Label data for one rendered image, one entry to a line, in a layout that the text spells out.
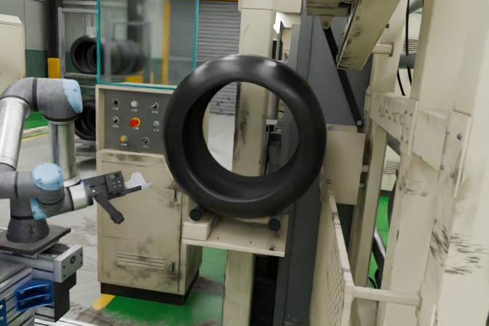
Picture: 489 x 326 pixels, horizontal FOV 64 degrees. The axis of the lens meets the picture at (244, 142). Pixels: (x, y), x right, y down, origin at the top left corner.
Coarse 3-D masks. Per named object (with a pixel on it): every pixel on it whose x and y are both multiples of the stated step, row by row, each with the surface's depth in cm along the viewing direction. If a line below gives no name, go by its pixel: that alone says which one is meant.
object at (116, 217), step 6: (96, 198) 122; (102, 198) 122; (102, 204) 122; (108, 204) 123; (108, 210) 123; (114, 210) 124; (114, 216) 124; (120, 216) 124; (114, 222) 124; (120, 222) 124
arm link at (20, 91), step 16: (32, 80) 130; (0, 96) 125; (16, 96) 125; (0, 112) 121; (16, 112) 122; (0, 128) 116; (16, 128) 118; (0, 144) 112; (16, 144) 115; (0, 160) 108; (16, 160) 112; (0, 176) 104; (16, 176) 106; (0, 192) 104; (16, 192) 105
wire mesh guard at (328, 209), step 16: (336, 208) 127; (320, 224) 172; (336, 224) 114; (320, 240) 168; (336, 240) 105; (320, 256) 160; (336, 256) 109; (320, 272) 152; (320, 288) 147; (336, 288) 101; (352, 288) 82; (320, 304) 142; (336, 304) 99; (320, 320) 136; (336, 320) 96
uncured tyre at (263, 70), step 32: (224, 64) 127; (256, 64) 126; (192, 96) 129; (288, 96) 124; (192, 128) 160; (320, 128) 128; (192, 160) 159; (320, 160) 130; (192, 192) 136; (224, 192) 158; (256, 192) 159; (288, 192) 130
